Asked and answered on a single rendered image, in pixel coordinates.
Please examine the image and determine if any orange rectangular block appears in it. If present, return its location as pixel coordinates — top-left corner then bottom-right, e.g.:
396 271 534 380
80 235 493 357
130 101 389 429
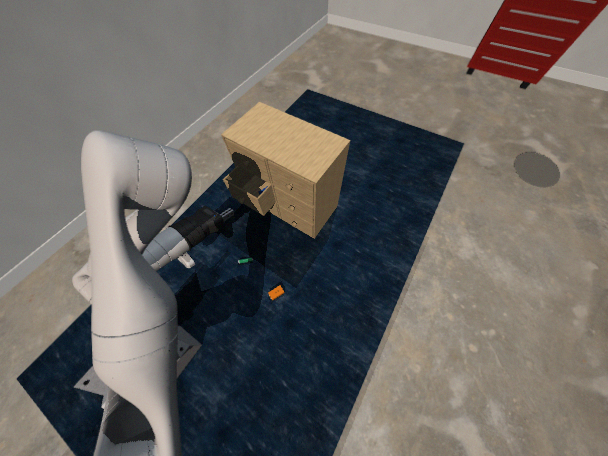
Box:
268 285 285 300

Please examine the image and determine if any small wooden chest of drawers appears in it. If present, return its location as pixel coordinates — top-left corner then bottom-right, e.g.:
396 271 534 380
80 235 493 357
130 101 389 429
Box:
221 102 350 239

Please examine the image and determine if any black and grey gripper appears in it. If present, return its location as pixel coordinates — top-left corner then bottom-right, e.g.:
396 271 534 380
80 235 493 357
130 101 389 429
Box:
153 206 234 268

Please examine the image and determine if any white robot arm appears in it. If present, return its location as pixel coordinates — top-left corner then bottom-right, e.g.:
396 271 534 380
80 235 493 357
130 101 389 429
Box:
72 131 192 456

